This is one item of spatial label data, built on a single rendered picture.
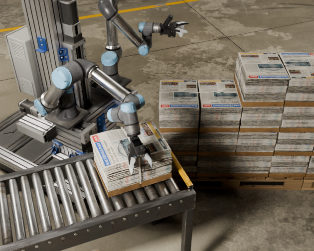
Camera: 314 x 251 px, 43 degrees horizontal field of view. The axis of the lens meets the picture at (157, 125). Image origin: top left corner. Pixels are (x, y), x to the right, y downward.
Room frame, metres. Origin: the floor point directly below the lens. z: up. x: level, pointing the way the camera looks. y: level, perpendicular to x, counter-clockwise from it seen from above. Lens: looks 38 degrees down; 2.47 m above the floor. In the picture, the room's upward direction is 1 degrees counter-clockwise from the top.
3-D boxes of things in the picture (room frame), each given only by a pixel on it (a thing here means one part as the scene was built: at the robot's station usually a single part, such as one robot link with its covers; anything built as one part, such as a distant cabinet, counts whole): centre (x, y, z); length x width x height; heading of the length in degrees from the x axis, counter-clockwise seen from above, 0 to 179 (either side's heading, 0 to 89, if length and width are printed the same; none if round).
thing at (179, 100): (2.45, -0.60, 0.42); 1.17 x 0.39 x 0.83; 89
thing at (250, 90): (2.45, -0.73, 0.95); 0.38 x 0.29 x 0.23; 0
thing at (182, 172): (1.74, -0.11, 0.81); 0.43 x 0.03 x 0.02; 21
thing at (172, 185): (1.73, -0.03, 0.77); 0.47 x 0.05 x 0.05; 21
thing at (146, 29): (2.73, 0.07, 1.21); 0.11 x 0.08 x 0.09; 83
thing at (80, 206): (1.54, 0.46, 0.77); 0.47 x 0.05 x 0.05; 21
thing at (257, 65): (2.44, -0.74, 1.06); 0.37 x 0.29 x 0.01; 0
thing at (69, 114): (2.22, 0.62, 0.87); 0.15 x 0.15 x 0.10
